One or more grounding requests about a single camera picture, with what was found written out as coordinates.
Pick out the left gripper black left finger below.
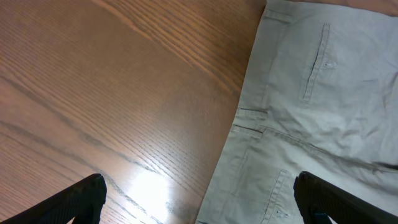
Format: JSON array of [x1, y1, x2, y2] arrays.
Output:
[[2, 174, 107, 224]]

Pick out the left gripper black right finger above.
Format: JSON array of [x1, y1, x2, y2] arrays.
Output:
[[294, 171, 397, 224]]

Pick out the khaki green shorts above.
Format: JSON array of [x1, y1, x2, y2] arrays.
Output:
[[197, 1, 397, 223]]

